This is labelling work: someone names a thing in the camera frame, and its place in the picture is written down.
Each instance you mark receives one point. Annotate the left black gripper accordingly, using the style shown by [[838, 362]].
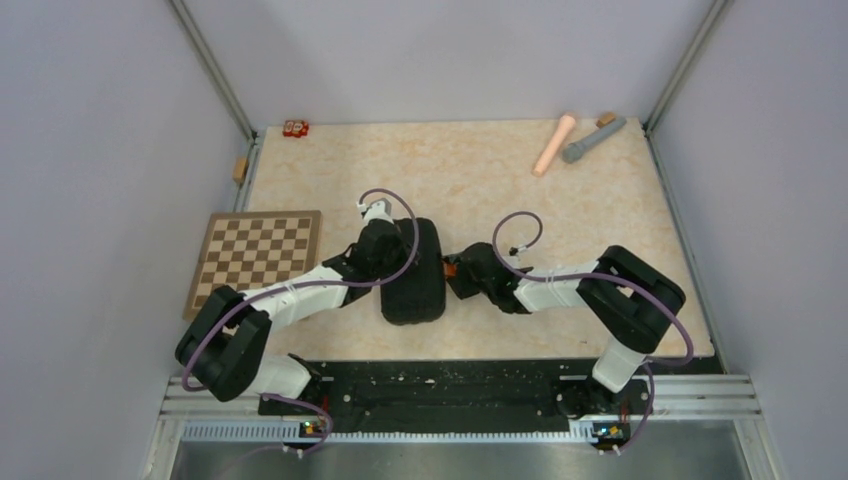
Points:
[[403, 246]]

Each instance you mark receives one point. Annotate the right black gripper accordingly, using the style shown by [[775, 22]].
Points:
[[460, 282]]

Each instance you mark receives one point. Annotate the black plastic tool case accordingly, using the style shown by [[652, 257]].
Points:
[[419, 294]]

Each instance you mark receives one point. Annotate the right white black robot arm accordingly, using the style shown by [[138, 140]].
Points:
[[635, 302]]

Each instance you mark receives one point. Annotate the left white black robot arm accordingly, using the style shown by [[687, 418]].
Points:
[[224, 352]]

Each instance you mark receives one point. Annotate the wooden chessboard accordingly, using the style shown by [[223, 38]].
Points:
[[249, 250]]

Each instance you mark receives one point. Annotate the red toy car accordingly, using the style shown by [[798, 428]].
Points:
[[295, 128]]

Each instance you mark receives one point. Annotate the grey toy microphone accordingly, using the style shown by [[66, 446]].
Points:
[[576, 150]]

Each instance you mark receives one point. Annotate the left wooden block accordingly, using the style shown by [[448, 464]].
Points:
[[240, 170]]

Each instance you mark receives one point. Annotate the wooden block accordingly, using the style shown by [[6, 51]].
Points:
[[605, 119], [240, 170]]

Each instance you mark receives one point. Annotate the pink toy microphone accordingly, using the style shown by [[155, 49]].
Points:
[[565, 126]]

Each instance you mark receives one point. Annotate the back wooden block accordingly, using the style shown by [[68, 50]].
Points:
[[605, 119]]

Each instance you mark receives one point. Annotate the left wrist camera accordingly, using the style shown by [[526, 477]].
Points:
[[379, 210]]

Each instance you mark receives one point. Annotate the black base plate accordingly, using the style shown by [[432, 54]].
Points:
[[480, 396]]

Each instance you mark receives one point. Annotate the aluminium frame rail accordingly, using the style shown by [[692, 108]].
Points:
[[692, 399]]

